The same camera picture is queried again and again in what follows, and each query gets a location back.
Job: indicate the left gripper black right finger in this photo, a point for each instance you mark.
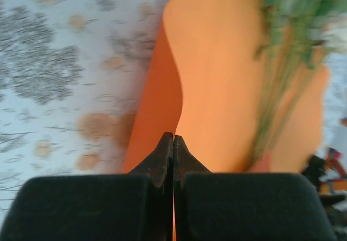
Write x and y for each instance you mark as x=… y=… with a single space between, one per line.
x=244 y=208

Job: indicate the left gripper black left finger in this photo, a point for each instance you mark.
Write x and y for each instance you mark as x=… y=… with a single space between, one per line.
x=81 y=208

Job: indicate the green plant leaves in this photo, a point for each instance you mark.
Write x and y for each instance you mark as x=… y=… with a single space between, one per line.
x=284 y=83

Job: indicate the orange wrapping paper sheet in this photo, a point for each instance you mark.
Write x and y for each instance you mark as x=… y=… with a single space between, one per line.
x=217 y=62

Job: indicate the white rose artificial stem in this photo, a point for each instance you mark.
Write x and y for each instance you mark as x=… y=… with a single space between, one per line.
x=336 y=38

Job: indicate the cream pink rose artificial stem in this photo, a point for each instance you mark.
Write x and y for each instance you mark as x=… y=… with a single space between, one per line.
x=295 y=21

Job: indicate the floral print tablecloth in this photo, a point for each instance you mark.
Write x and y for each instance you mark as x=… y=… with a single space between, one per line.
x=54 y=62

